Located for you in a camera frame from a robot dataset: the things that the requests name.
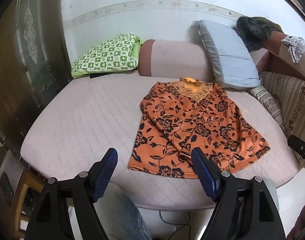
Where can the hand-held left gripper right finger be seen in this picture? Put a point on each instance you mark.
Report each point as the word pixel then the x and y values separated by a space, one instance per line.
pixel 203 172

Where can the large striped floral cushion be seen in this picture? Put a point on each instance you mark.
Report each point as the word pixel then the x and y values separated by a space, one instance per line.
pixel 295 100

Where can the grey-blue pillow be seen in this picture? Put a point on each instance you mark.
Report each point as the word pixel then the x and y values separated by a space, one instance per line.
pixel 225 55

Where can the orange black floral garment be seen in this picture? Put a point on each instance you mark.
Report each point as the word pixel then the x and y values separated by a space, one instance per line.
pixel 182 120

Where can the wooden door with glass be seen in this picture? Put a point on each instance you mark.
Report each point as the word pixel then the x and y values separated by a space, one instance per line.
pixel 30 55

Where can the fur-trimmed dark jacket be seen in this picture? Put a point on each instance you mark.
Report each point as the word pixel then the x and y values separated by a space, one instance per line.
pixel 252 30

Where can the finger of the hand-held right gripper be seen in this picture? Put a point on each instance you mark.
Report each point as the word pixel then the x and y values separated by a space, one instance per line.
pixel 301 147

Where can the wooden stool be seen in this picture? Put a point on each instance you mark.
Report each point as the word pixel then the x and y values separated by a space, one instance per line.
pixel 30 180

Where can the green checked pillow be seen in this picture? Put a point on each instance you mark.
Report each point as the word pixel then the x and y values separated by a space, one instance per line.
pixel 105 52

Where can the white patterned cloth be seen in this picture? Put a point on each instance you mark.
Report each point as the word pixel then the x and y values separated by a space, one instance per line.
pixel 295 46

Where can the pink quilted mattress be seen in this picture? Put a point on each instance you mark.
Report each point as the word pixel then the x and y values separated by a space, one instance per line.
pixel 87 120

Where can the small striped floral cushion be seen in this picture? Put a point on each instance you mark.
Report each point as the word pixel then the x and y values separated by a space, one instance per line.
pixel 267 105

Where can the person's left leg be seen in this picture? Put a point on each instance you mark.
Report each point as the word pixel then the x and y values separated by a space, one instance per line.
pixel 125 212

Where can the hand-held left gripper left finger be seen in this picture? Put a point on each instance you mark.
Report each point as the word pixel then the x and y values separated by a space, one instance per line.
pixel 106 170

